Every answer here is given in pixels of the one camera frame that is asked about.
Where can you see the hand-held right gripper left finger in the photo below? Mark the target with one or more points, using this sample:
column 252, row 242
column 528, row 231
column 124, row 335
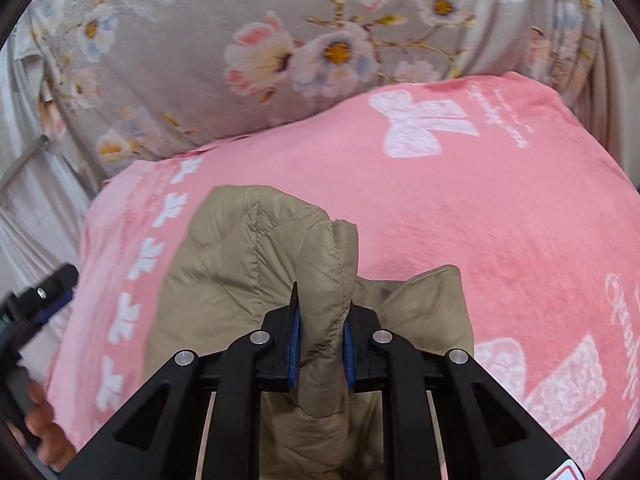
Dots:
column 295, row 345

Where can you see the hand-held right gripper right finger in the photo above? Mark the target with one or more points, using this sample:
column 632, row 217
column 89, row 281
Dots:
column 349, row 355

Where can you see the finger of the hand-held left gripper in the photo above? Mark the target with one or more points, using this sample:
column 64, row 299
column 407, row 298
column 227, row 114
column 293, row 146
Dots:
column 50, row 292

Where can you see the tan quilted jacket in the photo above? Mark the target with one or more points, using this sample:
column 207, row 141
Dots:
column 225, row 260

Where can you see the person's left hand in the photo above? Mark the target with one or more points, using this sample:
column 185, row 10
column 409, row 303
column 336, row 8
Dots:
column 47, row 430

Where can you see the white satin curtain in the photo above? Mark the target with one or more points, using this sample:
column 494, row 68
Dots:
column 30, row 220

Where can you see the pink printed blanket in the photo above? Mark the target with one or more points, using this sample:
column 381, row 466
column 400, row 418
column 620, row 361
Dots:
column 450, row 210

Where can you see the grey floral quilt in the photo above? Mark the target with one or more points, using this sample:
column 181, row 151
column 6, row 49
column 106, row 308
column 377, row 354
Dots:
column 200, row 10

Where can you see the metal curtain rail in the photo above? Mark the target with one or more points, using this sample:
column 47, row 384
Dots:
column 22, row 162

